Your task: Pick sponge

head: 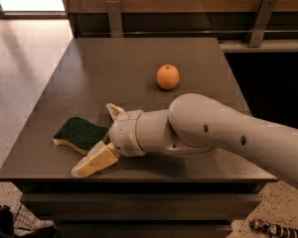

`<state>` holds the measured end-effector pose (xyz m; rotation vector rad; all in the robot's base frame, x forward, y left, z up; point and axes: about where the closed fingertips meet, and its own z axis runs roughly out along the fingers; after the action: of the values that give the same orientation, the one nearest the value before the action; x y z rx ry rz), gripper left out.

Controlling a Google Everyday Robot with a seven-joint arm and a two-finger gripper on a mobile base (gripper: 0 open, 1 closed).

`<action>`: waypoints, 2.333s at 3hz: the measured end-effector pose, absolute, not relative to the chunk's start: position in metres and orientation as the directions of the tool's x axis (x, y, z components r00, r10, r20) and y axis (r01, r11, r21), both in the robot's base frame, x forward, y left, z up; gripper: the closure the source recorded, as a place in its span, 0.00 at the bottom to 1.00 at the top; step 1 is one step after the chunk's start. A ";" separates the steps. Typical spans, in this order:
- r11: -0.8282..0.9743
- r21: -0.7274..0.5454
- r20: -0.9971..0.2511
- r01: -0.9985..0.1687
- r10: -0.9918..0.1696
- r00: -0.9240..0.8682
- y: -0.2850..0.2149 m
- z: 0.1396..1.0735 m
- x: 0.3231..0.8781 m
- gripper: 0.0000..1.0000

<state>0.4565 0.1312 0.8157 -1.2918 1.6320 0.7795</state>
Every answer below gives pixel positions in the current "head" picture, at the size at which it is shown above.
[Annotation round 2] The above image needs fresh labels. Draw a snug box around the grey drawer cabinet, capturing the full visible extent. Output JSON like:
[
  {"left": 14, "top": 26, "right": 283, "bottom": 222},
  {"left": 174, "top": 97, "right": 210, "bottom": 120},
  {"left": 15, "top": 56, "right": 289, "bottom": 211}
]
[{"left": 0, "top": 39, "right": 271, "bottom": 238}]

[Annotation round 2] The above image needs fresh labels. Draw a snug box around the orange fruit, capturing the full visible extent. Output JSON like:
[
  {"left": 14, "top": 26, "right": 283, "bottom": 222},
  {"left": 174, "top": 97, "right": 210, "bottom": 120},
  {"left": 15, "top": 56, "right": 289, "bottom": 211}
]
[{"left": 156, "top": 64, "right": 180, "bottom": 90}]

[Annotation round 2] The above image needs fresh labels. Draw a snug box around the metal rail bracket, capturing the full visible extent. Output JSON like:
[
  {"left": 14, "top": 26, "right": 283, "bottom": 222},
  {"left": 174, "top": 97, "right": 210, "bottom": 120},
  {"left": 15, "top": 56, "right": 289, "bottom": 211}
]
[
  {"left": 245, "top": 0, "right": 277, "bottom": 48},
  {"left": 106, "top": 0, "right": 123, "bottom": 38}
]

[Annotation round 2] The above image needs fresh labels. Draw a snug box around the green and yellow sponge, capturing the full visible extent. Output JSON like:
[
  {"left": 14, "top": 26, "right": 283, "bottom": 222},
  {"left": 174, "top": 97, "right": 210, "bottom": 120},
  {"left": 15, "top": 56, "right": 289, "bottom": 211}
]
[{"left": 53, "top": 117, "right": 108, "bottom": 156}]

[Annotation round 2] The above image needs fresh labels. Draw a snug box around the black bag on floor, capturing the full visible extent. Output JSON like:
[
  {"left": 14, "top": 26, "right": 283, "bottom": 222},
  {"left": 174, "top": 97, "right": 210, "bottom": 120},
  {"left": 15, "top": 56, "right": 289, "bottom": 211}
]
[{"left": 0, "top": 205, "right": 57, "bottom": 238}]

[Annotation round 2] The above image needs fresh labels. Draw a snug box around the left metal rail bracket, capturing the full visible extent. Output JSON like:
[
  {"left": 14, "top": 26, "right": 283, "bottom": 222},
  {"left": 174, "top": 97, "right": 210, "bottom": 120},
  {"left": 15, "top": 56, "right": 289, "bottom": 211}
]
[{"left": 106, "top": 0, "right": 123, "bottom": 38}]

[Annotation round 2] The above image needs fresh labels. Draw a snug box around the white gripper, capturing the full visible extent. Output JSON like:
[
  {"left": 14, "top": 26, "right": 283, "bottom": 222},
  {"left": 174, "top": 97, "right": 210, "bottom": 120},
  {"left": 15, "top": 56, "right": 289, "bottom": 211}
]
[{"left": 71, "top": 103, "right": 145, "bottom": 179}]

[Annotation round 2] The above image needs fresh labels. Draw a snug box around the black and silver cylinder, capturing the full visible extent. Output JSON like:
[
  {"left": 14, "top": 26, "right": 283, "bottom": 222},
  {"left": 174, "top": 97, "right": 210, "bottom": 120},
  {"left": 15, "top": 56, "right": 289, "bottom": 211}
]
[{"left": 250, "top": 219, "right": 298, "bottom": 238}]

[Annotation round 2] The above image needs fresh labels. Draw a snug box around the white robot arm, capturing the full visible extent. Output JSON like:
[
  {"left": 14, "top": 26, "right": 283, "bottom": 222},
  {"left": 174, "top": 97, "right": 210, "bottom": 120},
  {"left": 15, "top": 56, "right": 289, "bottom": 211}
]
[{"left": 72, "top": 93, "right": 298, "bottom": 189}]

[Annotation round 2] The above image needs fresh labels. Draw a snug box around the right metal rail bracket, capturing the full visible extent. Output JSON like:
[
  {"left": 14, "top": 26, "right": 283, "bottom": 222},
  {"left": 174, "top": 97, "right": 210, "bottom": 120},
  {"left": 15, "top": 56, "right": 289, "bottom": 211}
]
[{"left": 245, "top": 0, "right": 277, "bottom": 48}]

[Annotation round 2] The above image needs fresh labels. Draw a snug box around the horizontal metal rail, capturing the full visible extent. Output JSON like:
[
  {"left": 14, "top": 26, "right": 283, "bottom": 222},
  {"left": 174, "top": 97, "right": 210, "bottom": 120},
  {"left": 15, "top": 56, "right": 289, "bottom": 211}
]
[{"left": 77, "top": 30, "right": 298, "bottom": 39}]

